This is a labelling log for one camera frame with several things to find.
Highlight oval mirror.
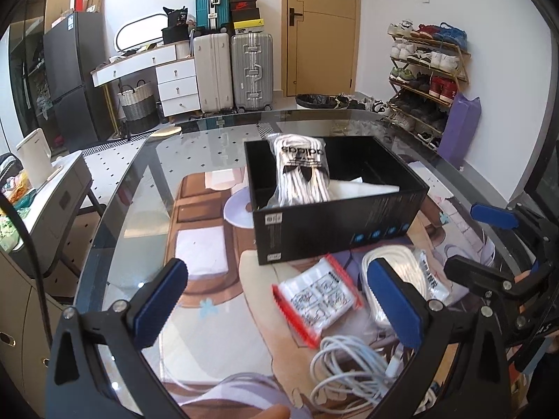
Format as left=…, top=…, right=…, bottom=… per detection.
left=114, top=12, right=169, bottom=52

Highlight beige low cabinet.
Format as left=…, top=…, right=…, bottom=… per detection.
left=0, top=244, right=94, bottom=419

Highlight pile of colourful packets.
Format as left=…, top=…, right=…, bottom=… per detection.
left=0, top=153, right=38, bottom=251

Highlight white electric kettle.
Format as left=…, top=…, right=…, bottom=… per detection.
left=16, top=128, right=57, bottom=188

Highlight pile of loose shoes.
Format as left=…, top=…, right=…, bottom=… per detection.
left=336, top=93, right=394, bottom=117

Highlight teal suitcase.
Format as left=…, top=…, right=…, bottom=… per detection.
left=195, top=0, right=231, bottom=34

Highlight wooden door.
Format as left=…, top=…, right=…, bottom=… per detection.
left=282, top=0, right=362, bottom=97

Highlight dark grey fridge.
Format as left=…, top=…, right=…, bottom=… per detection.
left=43, top=11, right=118, bottom=151

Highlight thick black cable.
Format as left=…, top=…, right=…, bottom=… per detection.
left=0, top=190, right=51, bottom=359

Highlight stack of shoe boxes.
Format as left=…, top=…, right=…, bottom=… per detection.
left=228, top=0, right=264, bottom=36

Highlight bagged cream cord bundle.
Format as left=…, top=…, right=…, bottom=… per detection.
left=360, top=244, right=453, bottom=337

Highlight person's left hand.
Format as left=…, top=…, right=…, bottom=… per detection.
left=241, top=404, right=291, bottom=419

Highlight silver suitcase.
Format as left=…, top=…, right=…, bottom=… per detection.
left=230, top=32, right=275, bottom=112

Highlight white suitcase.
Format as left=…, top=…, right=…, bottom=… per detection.
left=192, top=32, right=234, bottom=113

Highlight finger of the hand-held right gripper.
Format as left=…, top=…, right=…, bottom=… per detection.
left=470, top=202, right=552, bottom=271
left=444, top=254, right=531, bottom=300

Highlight black cardboard box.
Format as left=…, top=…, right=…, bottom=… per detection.
left=244, top=135, right=431, bottom=267

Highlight woven laundry basket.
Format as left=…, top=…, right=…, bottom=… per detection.
left=117, top=79, right=159, bottom=136

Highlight white tissue paper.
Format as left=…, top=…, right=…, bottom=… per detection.
left=327, top=177, right=401, bottom=197

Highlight black floor tray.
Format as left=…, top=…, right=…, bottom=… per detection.
left=296, top=93, right=339, bottom=110

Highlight red edged zip bag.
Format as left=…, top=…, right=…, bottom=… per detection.
left=271, top=257, right=364, bottom=350

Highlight white dressing table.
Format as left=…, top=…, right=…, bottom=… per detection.
left=91, top=43, right=202, bottom=117

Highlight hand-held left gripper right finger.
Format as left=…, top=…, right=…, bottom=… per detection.
left=366, top=257, right=514, bottom=419

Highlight black bag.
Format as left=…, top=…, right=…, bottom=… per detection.
left=161, top=6, right=193, bottom=44

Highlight purple bag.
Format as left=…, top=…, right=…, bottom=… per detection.
left=437, top=94, right=482, bottom=170

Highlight wooden shoe rack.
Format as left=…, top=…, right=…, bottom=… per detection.
left=388, top=30, right=472, bottom=150

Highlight bagged white socks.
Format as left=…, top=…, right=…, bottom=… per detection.
left=267, top=134, right=337, bottom=208

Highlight shoe rack with shoes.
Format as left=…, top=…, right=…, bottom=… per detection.
left=388, top=20, right=469, bottom=151

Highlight white charging cable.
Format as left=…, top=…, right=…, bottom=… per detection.
left=309, top=335, right=437, bottom=418

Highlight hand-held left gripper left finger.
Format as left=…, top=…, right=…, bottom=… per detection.
left=46, top=257, right=189, bottom=419

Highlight black glass cabinet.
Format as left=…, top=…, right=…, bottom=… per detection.
left=6, top=16, right=55, bottom=140

